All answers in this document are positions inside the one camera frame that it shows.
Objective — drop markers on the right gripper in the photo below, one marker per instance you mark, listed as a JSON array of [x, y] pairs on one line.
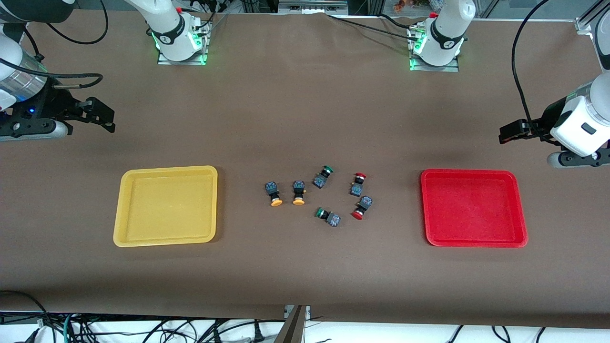
[[54, 102]]

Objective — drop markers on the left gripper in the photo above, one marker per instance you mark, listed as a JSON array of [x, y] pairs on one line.
[[549, 119]]

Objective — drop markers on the red push button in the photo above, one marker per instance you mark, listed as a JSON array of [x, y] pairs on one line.
[[365, 203], [356, 189]]

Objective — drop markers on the yellow push button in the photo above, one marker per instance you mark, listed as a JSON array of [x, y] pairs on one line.
[[298, 188], [272, 190]]

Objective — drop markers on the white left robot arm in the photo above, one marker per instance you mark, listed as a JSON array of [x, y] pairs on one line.
[[443, 38]]

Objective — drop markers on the red plastic tray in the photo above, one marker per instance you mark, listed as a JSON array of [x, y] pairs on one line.
[[472, 209]]

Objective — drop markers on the yellow plastic tray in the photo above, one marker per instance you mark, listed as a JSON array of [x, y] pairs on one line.
[[147, 214]]

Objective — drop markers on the orange patterned object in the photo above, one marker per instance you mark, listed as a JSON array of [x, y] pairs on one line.
[[405, 5]]

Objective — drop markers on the brown table cover sheet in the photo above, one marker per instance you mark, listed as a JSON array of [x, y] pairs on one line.
[[305, 119]]

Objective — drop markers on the green push button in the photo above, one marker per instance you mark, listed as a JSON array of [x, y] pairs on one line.
[[320, 180], [333, 219]]

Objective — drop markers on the dark table leg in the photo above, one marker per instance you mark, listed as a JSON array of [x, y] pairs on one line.
[[290, 331]]

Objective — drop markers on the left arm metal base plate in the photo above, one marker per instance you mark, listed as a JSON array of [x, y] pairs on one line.
[[452, 68]]

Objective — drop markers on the aluminium frame profile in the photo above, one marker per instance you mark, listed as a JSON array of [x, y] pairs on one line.
[[588, 19]]

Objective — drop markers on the grey metal rail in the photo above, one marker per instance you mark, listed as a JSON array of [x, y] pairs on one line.
[[310, 7]]

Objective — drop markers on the white metal bracket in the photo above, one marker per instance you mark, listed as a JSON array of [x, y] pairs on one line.
[[308, 312]]

